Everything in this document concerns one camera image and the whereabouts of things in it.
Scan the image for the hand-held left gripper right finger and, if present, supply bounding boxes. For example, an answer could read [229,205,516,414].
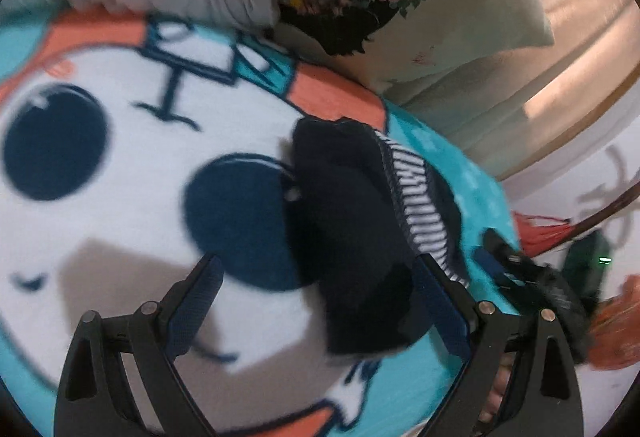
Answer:
[414,254,587,437]

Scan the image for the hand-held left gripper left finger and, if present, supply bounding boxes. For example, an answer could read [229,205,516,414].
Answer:
[54,253,225,437]

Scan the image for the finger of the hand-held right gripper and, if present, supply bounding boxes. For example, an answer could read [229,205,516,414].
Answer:
[474,249,517,299]
[482,228,527,269]

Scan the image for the navy grey striped pants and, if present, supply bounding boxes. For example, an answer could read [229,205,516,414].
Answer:
[284,117,472,359]

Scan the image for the person's right hand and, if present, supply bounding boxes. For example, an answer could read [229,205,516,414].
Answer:
[479,351,517,424]

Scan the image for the red bristled broom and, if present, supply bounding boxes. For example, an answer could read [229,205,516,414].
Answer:
[512,182,640,254]

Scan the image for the orange fluffy cloth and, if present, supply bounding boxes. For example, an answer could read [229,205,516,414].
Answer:
[589,276,640,369]

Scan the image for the cartoon printed blanket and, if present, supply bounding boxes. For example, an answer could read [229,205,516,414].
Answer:
[0,0,522,437]

